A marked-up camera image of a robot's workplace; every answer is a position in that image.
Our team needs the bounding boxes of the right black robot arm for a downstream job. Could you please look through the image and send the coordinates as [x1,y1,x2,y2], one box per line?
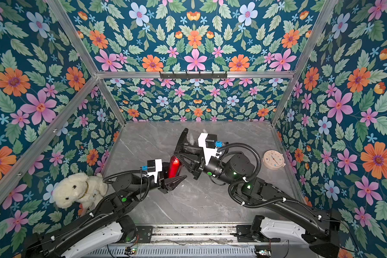
[174,143,341,258]

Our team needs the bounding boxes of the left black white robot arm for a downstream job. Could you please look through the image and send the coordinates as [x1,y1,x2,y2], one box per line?
[22,170,186,258]

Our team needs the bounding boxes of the cream round wall clock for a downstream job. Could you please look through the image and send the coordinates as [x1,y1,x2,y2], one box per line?
[262,150,286,170]

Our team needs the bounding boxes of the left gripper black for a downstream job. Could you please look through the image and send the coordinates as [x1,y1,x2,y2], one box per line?
[129,163,182,197]

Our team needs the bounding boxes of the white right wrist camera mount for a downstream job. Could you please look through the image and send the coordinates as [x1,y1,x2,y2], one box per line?
[198,133,224,165]

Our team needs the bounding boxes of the small red object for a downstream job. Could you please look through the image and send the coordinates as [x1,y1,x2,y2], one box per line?
[168,155,182,178]

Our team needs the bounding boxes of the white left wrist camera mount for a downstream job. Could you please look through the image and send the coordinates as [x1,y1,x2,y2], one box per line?
[141,159,163,183]

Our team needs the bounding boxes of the cream plush teddy bear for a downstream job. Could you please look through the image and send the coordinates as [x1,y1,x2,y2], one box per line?
[52,173,108,209]

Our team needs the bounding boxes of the metal base rail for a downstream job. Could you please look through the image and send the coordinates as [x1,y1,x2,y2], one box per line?
[126,223,327,258]

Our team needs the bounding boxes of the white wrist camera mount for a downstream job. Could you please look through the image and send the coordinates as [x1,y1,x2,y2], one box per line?
[141,159,163,183]
[198,133,224,165]

